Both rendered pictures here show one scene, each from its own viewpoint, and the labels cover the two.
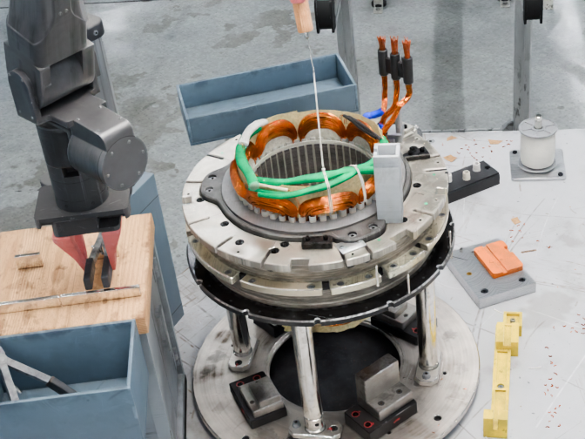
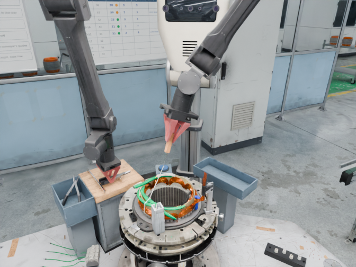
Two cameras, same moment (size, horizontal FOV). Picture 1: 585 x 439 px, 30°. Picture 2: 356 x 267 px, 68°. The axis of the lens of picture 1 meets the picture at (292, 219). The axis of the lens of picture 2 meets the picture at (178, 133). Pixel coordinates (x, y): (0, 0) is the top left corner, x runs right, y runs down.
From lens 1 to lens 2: 94 cm
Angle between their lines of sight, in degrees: 46
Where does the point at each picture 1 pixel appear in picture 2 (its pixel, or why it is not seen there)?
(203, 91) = (214, 163)
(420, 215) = (162, 238)
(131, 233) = (132, 179)
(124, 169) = (90, 154)
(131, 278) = (112, 188)
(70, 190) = not seen: hidden behind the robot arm
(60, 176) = not seen: hidden behind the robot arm
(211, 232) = (130, 192)
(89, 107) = (98, 133)
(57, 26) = (89, 106)
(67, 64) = (99, 119)
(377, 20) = not seen: outside the picture
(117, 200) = (107, 164)
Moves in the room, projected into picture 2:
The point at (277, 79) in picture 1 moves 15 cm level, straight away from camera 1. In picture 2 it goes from (236, 174) to (258, 162)
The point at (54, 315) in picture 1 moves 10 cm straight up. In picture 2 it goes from (91, 182) to (87, 160)
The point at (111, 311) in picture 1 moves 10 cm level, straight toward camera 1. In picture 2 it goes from (96, 191) to (71, 205)
